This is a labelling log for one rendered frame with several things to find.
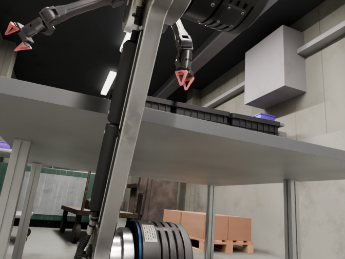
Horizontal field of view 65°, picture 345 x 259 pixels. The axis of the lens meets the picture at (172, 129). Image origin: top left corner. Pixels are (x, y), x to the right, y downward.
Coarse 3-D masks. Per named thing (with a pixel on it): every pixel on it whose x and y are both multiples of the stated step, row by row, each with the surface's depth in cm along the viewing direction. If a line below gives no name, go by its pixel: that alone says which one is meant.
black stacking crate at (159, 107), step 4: (148, 104) 125; (152, 104) 126; (156, 104) 127; (160, 104) 127; (164, 104) 128; (152, 108) 126; (156, 108) 126; (160, 108) 127; (164, 108) 127; (168, 108) 128; (168, 112) 127
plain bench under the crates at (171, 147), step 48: (0, 96) 61; (48, 96) 63; (48, 144) 116; (96, 144) 107; (144, 144) 99; (192, 144) 92; (240, 144) 86; (288, 144) 88; (288, 192) 159; (0, 240) 100; (288, 240) 154
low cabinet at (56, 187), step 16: (0, 176) 373; (48, 176) 395; (64, 176) 403; (80, 176) 412; (0, 192) 369; (48, 192) 391; (64, 192) 399; (80, 192) 407; (48, 208) 386; (16, 224) 372; (32, 224) 379; (48, 224) 386
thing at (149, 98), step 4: (112, 92) 121; (148, 96) 125; (148, 100) 125; (152, 100) 125; (156, 100) 126; (160, 100) 127; (164, 100) 127; (168, 100) 128; (168, 104) 127; (172, 104) 128
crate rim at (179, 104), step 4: (176, 104) 129; (180, 104) 129; (184, 104) 130; (188, 104) 130; (172, 108) 135; (188, 108) 130; (192, 108) 131; (196, 108) 131; (200, 108) 132; (204, 108) 133; (208, 108) 133; (212, 108) 134; (208, 112) 133; (212, 112) 133; (216, 112) 134; (220, 112) 135; (224, 112) 136; (228, 112) 136; (228, 116) 136
